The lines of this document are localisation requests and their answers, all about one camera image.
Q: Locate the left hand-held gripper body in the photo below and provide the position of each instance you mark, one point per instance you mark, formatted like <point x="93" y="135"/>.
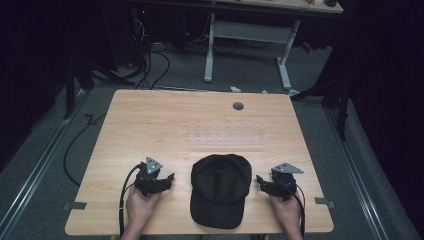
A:
<point x="148" y="173"/>

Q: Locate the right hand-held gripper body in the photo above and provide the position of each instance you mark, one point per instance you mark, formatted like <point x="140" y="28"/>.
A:
<point x="284" y="181"/>

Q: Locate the person's right hand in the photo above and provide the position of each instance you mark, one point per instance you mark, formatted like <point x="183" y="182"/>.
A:
<point x="286" y="213"/>

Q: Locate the person's left hand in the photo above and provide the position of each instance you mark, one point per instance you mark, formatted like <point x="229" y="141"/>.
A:
<point x="140" y="210"/>

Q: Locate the grey tape strip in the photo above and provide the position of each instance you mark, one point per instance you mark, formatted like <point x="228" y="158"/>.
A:
<point x="324" y="201"/>
<point x="76" y="206"/>

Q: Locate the black baseball cap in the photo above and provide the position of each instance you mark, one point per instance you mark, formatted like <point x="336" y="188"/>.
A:
<point x="220" y="190"/>

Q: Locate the clear plastic tray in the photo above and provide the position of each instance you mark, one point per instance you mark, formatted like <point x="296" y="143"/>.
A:
<point x="230" y="135"/>

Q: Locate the small white plug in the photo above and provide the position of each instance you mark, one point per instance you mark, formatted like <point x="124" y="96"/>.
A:
<point x="235" y="89"/>

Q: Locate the black metal stand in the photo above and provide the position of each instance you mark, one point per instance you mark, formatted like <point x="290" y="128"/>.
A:
<point x="71" y="90"/>
<point x="340" y="100"/>

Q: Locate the small red object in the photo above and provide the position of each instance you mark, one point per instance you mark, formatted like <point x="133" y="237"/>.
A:
<point x="307" y="47"/>

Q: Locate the white-legged desk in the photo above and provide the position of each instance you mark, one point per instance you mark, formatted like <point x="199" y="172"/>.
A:
<point x="250" y="31"/>

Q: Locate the black computer mouse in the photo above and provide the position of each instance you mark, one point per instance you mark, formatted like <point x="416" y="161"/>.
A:
<point x="330" y="2"/>

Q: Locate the metal floor rail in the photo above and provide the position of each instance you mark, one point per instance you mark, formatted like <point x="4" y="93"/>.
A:
<point x="36" y="166"/>
<point x="358" y="180"/>

